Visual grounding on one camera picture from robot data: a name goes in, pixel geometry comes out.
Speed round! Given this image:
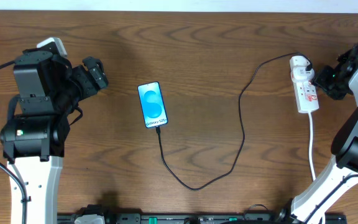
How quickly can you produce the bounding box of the black USB charging cable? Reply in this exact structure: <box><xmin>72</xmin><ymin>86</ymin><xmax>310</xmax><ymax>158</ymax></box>
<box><xmin>154</xmin><ymin>51</ymin><xmax>313</xmax><ymax>192</ymax></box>

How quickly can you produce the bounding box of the blue screen Galaxy smartphone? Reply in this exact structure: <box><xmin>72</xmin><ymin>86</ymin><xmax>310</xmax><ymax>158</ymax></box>
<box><xmin>137</xmin><ymin>82</ymin><xmax>168</xmax><ymax>128</ymax></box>

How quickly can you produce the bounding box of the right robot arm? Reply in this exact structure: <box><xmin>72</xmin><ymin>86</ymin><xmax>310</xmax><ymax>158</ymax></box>
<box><xmin>274</xmin><ymin>43</ymin><xmax>358</xmax><ymax>223</ymax></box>

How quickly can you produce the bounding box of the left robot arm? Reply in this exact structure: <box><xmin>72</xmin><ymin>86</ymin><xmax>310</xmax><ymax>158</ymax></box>
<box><xmin>0</xmin><ymin>49</ymin><xmax>108</xmax><ymax>223</ymax></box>

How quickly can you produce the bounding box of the white USB charger adapter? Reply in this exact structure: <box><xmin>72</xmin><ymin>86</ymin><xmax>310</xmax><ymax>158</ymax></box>
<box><xmin>290</xmin><ymin>55</ymin><xmax>310</xmax><ymax>70</ymax></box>

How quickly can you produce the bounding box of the white power strip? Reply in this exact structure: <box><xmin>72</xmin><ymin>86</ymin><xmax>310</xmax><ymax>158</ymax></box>
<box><xmin>291</xmin><ymin>67</ymin><xmax>319</xmax><ymax>114</ymax></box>

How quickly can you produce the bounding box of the white power strip cord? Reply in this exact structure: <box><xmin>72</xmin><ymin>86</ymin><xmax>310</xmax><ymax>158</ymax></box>
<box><xmin>307</xmin><ymin>112</ymin><xmax>326</xmax><ymax>224</ymax></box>

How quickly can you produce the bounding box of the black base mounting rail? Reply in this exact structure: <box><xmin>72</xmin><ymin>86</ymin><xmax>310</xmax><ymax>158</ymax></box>
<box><xmin>57</xmin><ymin>203</ymin><xmax>347</xmax><ymax>224</ymax></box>

